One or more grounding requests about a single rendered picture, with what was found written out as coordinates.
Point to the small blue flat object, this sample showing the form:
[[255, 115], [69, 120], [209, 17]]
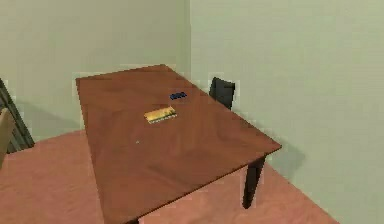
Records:
[[178, 96]]

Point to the yellow book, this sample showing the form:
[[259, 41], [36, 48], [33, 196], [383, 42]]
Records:
[[160, 114]]

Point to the black chair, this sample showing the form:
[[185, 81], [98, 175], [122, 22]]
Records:
[[222, 91]]

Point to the brown wooden table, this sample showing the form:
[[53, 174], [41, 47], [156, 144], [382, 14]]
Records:
[[173, 150]]

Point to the dark slatted furniture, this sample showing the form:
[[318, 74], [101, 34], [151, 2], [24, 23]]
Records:
[[16, 128]]

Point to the tan wooden furniture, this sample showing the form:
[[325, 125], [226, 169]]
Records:
[[5, 131]]

